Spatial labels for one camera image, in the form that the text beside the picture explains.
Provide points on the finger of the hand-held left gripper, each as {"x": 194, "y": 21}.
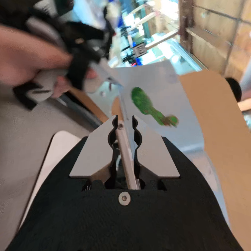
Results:
{"x": 105, "y": 72}

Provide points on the black and white marker tag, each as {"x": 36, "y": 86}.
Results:
{"x": 140, "y": 50}

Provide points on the brick instruction booklet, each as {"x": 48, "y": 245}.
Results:
{"x": 156, "y": 82}

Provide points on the person's left hand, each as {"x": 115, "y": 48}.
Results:
{"x": 23, "y": 58}

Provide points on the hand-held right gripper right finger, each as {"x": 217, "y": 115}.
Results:
{"x": 156, "y": 156}

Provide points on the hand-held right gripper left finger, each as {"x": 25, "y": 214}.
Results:
{"x": 92, "y": 156}

